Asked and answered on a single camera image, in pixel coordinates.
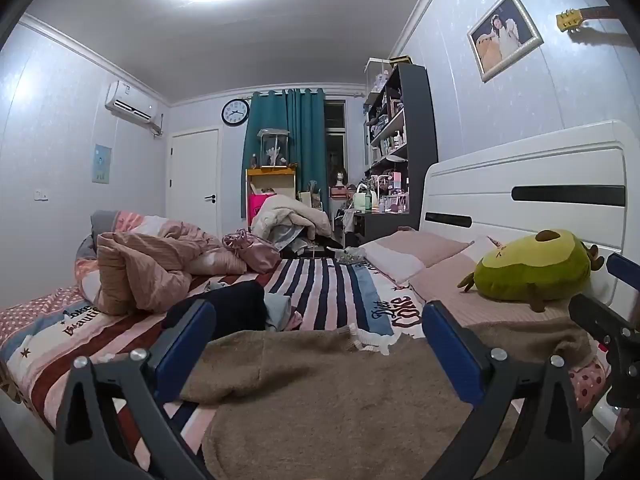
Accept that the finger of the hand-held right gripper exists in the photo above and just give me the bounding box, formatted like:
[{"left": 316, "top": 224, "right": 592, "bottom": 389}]
[
  {"left": 606, "top": 253, "right": 640, "bottom": 293},
  {"left": 569, "top": 292, "right": 640, "bottom": 361}
]

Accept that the clear plastic bag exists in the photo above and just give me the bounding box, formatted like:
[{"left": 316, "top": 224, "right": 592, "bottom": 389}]
[{"left": 335, "top": 247, "right": 369, "bottom": 266}]

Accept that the pink and white pillow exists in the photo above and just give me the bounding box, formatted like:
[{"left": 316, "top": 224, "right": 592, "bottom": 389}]
[{"left": 359, "top": 230, "right": 473, "bottom": 285}]

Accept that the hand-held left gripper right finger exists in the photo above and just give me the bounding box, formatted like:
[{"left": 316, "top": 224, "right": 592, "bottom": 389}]
[{"left": 421, "top": 301, "right": 586, "bottom": 480}]

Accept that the green avocado plush toy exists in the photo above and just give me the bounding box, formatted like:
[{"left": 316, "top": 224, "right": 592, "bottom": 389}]
[{"left": 456, "top": 229, "right": 601, "bottom": 313}]

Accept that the pink dotted sheet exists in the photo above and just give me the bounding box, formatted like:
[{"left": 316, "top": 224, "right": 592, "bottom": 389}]
[{"left": 569, "top": 360, "right": 612, "bottom": 413}]

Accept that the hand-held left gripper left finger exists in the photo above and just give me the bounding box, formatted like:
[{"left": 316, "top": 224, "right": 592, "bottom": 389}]
[{"left": 52, "top": 299, "right": 218, "bottom": 480}]

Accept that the framed wall photo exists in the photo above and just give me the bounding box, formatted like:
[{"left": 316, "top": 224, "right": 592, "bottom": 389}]
[{"left": 467, "top": 0, "right": 544, "bottom": 83}]

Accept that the yellow shelf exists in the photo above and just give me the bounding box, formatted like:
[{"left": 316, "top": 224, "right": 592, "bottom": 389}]
[{"left": 245, "top": 167, "right": 298, "bottom": 233}]

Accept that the brown sweater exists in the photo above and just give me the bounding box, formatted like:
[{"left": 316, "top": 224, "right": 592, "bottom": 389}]
[{"left": 180, "top": 317, "right": 598, "bottom": 480}]

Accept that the light blue garment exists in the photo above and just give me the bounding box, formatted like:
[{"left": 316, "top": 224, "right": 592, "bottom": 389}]
[{"left": 262, "top": 292, "right": 303, "bottom": 332}]

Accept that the dark bookshelf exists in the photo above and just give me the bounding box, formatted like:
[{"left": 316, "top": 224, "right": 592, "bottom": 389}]
[{"left": 362, "top": 57, "right": 438, "bottom": 231}]

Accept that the pink quilt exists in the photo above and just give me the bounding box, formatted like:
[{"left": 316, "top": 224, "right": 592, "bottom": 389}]
[{"left": 75, "top": 210, "right": 248, "bottom": 316}]

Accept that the yellow guitar head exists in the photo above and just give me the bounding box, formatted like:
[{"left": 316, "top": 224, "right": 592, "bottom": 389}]
[{"left": 556, "top": 5, "right": 618, "bottom": 34}]

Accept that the black garment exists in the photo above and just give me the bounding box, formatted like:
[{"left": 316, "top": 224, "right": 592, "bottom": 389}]
[{"left": 165, "top": 280, "right": 268, "bottom": 333}]

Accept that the small blue wall poster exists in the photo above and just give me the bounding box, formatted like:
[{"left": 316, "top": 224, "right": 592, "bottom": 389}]
[{"left": 92, "top": 144, "right": 112, "bottom": 183}]

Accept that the dark desk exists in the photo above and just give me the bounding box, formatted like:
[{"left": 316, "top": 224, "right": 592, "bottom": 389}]
[{"left": 350, "top": 207, "right": 421, "bottom": 248}]

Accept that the pink ribbed pillow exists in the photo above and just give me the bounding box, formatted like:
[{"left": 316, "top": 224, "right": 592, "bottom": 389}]
[{"left": 407, "top": 240, "right": 593, "bottom": 331}]

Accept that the white bed headboard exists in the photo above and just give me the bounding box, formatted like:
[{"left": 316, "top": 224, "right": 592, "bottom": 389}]
[{"left": 419, "top": 120, "right": 640, "bottom": 306}]

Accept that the teal curtain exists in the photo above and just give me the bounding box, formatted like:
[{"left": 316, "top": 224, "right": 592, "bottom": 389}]
[{"left": 242, "top": 88, "right": 327, "bottom": 233}]

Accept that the pink satin cloth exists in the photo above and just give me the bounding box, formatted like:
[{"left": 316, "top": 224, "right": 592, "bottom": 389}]
[{"left": 222, "top": 229, "right": 282, "bottom": 274}]

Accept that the striped printed bed sheet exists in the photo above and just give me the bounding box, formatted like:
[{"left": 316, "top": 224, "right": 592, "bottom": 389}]
[{"left": 0, "top": 255, "right": 611, "bottom": 480}]

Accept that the black wall clock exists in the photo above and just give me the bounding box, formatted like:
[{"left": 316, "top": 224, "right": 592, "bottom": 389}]
[{"left": 221, "top": 99, "right": 250, "bottom": 127}]

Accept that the beige blanket pile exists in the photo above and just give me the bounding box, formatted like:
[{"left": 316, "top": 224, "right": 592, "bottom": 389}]
[{"left": 250, "top": 192, "right": 333, "bottom": 251}]

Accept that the window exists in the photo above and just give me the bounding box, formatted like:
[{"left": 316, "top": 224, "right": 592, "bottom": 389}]
[{"left": 325, "top": 101, "right": 347, "bottom": 186}]

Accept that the glass display case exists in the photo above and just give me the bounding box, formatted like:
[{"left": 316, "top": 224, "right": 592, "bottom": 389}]
[{"left": 257, "top": 128, "right": 291, "bottom": 168}]

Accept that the white door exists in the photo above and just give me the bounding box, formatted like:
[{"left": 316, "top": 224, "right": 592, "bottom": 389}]
[{"left": 167, "top": 129, "right": 221, "bottom": 236}]

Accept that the white air conditioner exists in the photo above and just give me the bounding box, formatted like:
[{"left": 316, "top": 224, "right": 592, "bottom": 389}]
[{"left": 104, "top": 80, "right": 164, "bottom": 136}]

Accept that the grey cloth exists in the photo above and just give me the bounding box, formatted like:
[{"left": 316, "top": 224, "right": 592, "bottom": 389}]
[{"left": 90, "top": 210, "right": 119, "bottom": 234}]

